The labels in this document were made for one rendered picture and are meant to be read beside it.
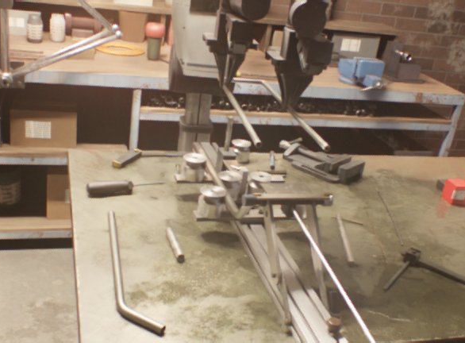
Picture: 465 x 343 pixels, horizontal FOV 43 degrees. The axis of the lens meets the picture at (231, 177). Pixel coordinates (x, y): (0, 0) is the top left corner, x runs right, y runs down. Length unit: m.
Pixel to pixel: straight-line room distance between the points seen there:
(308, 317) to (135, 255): 0.33
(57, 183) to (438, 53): 2.43
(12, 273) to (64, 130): 0.63
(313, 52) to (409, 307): 0.46
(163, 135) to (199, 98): 1.12
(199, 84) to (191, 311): 1.09
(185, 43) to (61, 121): 0.86
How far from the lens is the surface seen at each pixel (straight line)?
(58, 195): 2.70
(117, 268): 1.00
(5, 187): 2.78
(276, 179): 1.33
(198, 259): 1.07
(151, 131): 3.05
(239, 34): 1.08
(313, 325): 0.91
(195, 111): 1.97
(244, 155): 1.50
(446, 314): 1.09
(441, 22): 3.88
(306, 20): 0.99
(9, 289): 2.52
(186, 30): 1.85
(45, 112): 2.54
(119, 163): 1.39
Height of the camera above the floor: 1.44
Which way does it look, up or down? 23 degrees down
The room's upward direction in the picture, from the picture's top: 8 degrees clockwise
